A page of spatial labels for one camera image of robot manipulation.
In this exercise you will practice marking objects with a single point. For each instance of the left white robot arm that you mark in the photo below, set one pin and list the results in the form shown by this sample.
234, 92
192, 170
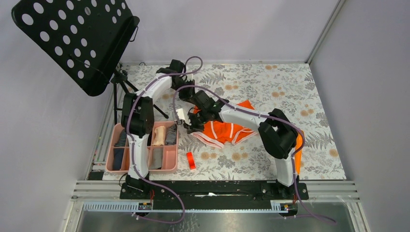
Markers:
138, 120

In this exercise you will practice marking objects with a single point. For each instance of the cream rolled cloth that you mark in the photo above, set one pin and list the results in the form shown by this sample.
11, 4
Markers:
159, 136

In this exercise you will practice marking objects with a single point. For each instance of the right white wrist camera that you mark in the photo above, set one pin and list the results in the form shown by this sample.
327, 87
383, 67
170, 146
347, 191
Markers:
180, 116

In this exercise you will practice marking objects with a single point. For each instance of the pink divided storage tray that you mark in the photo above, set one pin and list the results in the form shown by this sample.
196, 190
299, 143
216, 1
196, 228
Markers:
170, 157

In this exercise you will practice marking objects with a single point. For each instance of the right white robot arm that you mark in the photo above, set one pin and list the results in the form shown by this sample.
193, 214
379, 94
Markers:
281, 139

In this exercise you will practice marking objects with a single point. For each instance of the striped dark rolled cloth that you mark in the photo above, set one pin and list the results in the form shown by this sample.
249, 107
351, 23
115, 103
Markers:
122, 140

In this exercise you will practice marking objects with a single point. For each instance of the orange underwear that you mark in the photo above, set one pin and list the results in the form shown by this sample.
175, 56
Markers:
217, 134

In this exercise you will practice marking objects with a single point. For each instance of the grey rolled cloth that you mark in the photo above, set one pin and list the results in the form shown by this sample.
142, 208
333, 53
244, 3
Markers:
156, 159

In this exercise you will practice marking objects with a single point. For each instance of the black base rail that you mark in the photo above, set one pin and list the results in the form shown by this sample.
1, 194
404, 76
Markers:
212, 195

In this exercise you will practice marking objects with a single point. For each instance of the orange rolled cloth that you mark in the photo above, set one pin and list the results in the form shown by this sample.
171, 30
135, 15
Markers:
126, 159

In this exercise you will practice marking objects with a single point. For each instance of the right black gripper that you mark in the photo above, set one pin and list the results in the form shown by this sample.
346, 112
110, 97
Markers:
191, 127

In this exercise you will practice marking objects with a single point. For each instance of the black perforated music stand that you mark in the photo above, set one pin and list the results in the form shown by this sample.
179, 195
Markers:
86, 38

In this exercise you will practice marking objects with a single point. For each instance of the blue rolled cloth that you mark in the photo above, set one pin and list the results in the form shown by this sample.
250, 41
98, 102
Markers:
118, 154

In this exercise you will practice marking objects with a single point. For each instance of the grey striped underwear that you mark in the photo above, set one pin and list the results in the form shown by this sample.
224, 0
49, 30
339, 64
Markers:
171, 135

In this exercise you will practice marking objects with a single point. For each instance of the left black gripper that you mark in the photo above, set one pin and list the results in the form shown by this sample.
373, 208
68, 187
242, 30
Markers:
191, 91

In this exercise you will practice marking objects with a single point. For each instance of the floral tablecloth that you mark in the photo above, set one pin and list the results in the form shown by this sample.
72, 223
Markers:
288, 87

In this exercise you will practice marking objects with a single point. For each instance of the small red block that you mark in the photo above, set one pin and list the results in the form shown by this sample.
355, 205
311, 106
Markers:
191, 161

